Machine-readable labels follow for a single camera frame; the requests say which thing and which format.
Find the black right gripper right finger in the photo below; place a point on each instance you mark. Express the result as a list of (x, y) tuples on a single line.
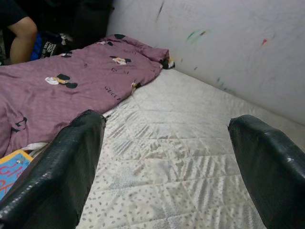
[(274, 171)]

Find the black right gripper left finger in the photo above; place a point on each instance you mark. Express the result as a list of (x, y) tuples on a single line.
[(59, 171)]

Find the blue yellow children's book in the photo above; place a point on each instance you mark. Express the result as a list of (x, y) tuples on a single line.
[(12, 171)]

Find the purple cartoon mouse quilt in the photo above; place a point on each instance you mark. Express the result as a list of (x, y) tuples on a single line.
[(71, 100)]

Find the grey quilted mattress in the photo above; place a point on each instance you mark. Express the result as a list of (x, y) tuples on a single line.
[(166, 155)]

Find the black bag white lettering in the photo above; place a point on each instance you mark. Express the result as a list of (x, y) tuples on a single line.
[(50, 47)]

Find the person in black clothes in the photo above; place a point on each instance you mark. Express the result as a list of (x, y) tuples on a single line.
[(22, 40)]

